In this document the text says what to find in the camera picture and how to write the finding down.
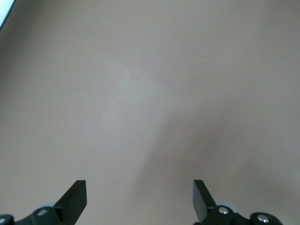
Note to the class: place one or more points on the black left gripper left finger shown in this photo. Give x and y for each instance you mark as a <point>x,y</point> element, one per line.
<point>70,206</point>

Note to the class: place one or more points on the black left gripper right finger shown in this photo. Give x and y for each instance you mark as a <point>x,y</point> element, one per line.
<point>202,206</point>

